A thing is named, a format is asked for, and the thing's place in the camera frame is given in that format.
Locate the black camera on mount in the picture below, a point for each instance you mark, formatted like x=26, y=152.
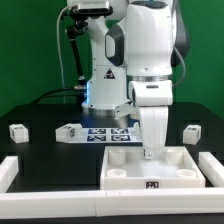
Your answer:
x=80, y=13

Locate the white U-shaped fence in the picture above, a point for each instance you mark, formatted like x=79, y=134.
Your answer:
x=112, y=202

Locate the white square table top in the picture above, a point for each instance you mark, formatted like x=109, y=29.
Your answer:
x=125, y=167

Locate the fiducial marker sheet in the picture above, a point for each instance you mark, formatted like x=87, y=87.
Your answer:
x=107, y=135

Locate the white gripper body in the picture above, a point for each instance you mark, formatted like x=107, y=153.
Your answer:
x=153, y=127

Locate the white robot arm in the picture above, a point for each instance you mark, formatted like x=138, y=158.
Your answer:
x=135, y=44

